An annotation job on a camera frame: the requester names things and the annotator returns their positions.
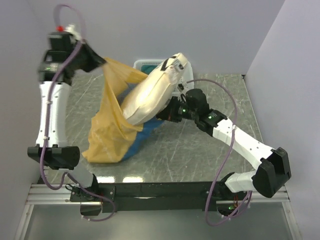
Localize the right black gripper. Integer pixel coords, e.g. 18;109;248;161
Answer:
157;96;199;123

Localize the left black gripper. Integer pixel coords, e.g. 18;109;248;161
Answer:
68;38;108;73

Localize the cream pillow with bear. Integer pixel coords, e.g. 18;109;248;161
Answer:
120;52;188;126

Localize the blue yellow Pikachu pillowcase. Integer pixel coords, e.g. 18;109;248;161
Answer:
82;57;163;164

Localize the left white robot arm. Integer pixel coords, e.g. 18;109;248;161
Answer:
27;26;106;201

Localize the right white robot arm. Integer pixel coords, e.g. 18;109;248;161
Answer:
156;88;292;200

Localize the white plastic basket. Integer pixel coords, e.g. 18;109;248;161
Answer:
125;52;193;104

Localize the green cloth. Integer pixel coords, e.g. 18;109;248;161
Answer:
140;64;158;75

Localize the black base bar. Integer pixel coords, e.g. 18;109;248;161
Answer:
65;181;245;217

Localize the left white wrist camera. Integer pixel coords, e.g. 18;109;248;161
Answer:
56;24;82;41

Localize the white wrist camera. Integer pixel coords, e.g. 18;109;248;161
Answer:
177;83;186;93
56;24;82;41

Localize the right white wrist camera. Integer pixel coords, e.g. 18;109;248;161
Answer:
177;83;186;93

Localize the aluminium frame rail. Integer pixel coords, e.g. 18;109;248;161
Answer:
25;184;71;205

